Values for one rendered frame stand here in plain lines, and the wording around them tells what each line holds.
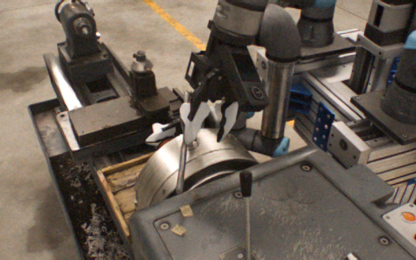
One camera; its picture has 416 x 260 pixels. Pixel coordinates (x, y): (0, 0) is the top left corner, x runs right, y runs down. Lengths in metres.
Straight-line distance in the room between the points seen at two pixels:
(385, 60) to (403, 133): 0.31
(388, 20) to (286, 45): 0.38
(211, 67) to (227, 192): 0.25
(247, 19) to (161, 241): 0.39
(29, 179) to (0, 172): 0.21
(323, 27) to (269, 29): 0.46
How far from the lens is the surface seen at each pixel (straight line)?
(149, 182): 0.95
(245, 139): 1.34
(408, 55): 1.19
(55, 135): 2.22
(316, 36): 1.55
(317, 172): 0.87
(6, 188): 2.86
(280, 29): 1.13
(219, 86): 0.68
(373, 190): 0.87
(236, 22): 0.65
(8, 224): 2.63
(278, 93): 1.21
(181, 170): 0.74
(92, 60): 1.98
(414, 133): 1.21
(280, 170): 0.86
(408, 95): 1.22
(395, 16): 1.40
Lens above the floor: 1.84
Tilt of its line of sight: 38 degrees down
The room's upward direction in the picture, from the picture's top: straight up
